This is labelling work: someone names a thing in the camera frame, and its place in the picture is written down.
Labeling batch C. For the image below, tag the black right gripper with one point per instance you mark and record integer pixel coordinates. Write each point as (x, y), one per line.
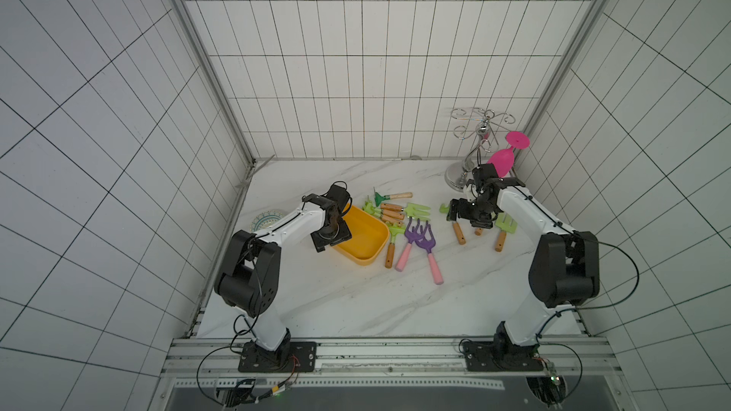
(463, 211)

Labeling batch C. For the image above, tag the aluminium front rail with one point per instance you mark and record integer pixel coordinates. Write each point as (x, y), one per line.
(395, 358)

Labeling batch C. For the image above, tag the green tool wooden handle upper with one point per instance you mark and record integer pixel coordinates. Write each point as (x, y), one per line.
(369, 205)

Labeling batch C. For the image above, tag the blue yellow patterned plate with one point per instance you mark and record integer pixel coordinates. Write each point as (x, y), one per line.
(267, 219)

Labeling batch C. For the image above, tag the silver wine glass rack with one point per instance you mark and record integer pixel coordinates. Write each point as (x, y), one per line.
(477, 128)

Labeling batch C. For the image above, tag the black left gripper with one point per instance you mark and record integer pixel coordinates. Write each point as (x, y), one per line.
(344, 235)

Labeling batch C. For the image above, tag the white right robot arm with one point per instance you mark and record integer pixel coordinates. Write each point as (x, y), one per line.
(564, 272)

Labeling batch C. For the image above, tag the purple rake pink handle right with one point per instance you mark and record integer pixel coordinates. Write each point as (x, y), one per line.
(427, 242)

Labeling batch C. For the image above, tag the dark green small rake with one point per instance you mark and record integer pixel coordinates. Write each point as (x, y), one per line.
(381, 199)

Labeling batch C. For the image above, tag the pink plastic wine glass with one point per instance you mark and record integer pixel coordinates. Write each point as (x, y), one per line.
(503, 160)

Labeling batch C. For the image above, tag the green rake wooden handle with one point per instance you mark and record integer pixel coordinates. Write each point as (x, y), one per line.
(394, 231)

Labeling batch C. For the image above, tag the green tool wooden handle lower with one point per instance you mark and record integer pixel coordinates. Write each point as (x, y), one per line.
(388, 218)

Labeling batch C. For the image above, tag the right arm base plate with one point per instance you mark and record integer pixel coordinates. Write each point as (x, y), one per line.
(499, 357)

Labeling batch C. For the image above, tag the yellow plastic storage box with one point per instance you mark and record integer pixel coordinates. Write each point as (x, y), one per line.
(369, 236)

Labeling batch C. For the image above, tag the purple rake pink handle left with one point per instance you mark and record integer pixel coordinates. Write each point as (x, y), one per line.
(412, 233)

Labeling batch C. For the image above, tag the purple rake pink handle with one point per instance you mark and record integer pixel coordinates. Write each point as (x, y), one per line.
(412, 233)
(427, 242)

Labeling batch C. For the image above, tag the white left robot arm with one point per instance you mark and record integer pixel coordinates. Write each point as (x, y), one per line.
(249, 275)

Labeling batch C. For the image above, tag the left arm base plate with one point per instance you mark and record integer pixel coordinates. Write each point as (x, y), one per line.
(290, 356)

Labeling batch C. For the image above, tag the green spade fork wooden handle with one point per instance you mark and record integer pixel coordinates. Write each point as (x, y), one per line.
(459, 235)

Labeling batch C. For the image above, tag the green fork tool wooden handle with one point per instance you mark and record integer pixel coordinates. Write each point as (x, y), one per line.
(421, 212)

